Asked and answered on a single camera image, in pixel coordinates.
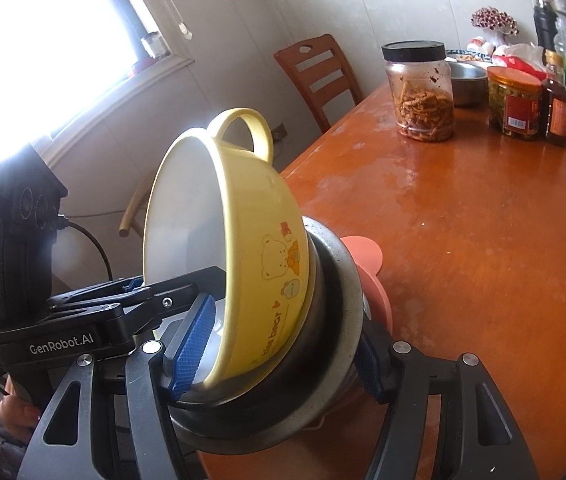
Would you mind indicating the window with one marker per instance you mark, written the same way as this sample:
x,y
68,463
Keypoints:
x,y
38,35

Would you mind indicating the dried flower decoration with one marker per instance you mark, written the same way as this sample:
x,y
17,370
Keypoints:
x,y
495,22

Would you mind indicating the light wooden chair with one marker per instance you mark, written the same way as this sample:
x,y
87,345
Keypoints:
x,y
133,210

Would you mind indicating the blue patterned dish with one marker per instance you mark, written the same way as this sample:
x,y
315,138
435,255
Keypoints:
x,y
463,55

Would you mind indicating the orange-lid jar of pickles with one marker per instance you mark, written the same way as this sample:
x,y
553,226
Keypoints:
x,y
515,107

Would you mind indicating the low wall socket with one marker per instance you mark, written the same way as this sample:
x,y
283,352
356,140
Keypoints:
x,y
278,132

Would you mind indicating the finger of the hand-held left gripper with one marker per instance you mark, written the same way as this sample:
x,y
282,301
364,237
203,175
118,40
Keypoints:
x,y
108,290
163,302

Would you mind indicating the dark wooden chair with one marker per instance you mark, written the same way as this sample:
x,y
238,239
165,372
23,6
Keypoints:
x,y
318,80

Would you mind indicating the person's left forearm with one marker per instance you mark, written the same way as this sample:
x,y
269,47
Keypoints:
x,y
3,442

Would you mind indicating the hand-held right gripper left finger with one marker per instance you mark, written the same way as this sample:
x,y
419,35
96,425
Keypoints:
x,y
193,350

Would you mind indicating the red and white bag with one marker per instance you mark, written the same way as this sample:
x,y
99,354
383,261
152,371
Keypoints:
x,y
520,57

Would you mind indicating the wide steel bowl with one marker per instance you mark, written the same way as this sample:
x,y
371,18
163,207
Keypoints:
x,y
349,300

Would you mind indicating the black thermos flask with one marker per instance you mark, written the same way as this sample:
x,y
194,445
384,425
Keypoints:
x,y
545,27

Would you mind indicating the small steel bowl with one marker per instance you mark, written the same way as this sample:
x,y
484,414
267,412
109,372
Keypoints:
x,y
468,85

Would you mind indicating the person's left hand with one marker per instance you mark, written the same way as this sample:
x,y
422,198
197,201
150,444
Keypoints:
x,y
20,407

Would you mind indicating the brown sauce bottle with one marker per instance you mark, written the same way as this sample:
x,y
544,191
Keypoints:
x,y
556,105

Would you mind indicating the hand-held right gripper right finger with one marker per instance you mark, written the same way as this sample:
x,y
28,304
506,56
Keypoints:
x,y
370,367

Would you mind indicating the small jar on windowsill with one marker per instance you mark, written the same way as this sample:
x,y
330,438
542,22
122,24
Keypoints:
x,y
155,45

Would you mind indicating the pink bear-shaped plate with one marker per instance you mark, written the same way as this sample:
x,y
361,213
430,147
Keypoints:
x,y
363,255

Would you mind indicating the black-lid jar of pickles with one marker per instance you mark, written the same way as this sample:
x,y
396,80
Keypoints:
x,y
420,100

